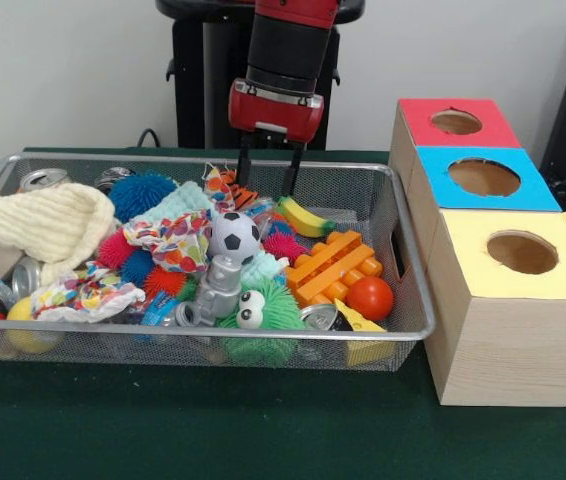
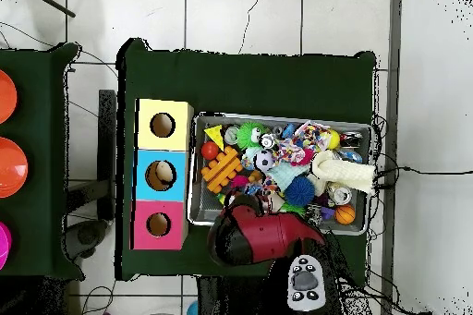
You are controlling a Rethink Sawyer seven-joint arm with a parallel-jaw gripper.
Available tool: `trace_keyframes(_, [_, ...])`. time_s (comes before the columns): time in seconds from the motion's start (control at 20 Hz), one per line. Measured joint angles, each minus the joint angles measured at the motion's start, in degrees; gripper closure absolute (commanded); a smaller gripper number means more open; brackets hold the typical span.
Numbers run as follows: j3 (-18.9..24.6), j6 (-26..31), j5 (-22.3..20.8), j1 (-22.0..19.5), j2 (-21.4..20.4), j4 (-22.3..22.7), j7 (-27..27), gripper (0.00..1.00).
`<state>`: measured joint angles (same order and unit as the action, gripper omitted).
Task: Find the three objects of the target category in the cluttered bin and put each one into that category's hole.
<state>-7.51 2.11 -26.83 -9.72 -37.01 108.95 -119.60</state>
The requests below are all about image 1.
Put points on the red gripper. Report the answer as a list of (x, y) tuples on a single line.
[(275, 112)]

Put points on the orange striped tiger toy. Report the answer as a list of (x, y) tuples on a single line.
[(244, 197)]

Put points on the clear plastic packet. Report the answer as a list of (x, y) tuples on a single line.
[(261, 211)]

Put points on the cream waffle cloth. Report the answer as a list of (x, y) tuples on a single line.
[(48, 222)]

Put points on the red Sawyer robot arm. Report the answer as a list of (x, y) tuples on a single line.
[(291, 45)]

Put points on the wooden box with three holes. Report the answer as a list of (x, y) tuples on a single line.
[(508, 330)]

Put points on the yellow banana toy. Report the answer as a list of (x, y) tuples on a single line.
[(306, 216)]

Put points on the black and white soccer ball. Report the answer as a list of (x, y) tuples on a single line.
[(234, 237)]

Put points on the orange plastic building block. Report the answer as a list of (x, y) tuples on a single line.
[(331, 266)]

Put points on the grey robot toy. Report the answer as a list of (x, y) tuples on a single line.
[(223, 285)]

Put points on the blue spiky ball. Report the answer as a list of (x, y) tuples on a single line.
[(143, 195)]

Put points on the green fuzzy toy with eyes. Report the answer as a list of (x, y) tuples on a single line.
[(278, 312)]

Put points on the red ball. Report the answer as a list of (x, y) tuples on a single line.
[(370, 299)]

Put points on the yellow cheese wedge toy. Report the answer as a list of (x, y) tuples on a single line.
[(358, 322)]

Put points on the crushed silver can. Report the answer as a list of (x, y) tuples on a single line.
[(45, 179)]

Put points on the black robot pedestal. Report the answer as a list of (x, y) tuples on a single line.
[(188, 90)]

